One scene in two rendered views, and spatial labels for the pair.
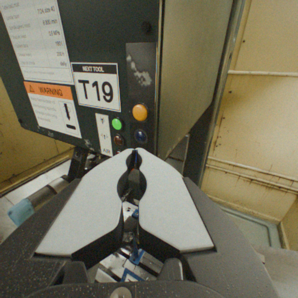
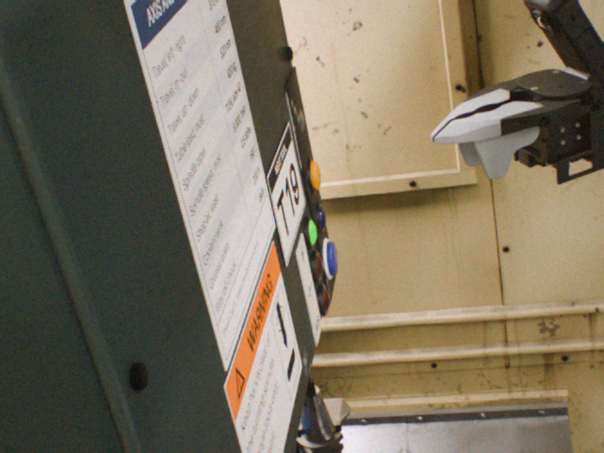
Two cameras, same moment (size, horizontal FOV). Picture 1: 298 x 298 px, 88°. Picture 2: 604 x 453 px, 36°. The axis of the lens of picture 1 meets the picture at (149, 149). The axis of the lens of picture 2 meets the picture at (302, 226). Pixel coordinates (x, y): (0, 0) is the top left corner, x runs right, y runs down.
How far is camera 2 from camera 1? 0.84 m
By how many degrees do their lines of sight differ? 88
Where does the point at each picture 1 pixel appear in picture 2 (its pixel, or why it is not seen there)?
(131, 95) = (303, 158)
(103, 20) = (270, 67)
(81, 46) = (265, 129)
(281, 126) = not seen: outside the picture
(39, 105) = (255, 419)
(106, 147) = (315, 315)
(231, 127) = not seen: outside the picture
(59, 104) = (273, 325)
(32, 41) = (227, 196)
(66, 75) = (267, 219)
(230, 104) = not seen: outside the picture
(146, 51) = (295, 82)
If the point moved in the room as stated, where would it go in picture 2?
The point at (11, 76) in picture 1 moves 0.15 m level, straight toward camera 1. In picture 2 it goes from (199, 431) to (348, 270)
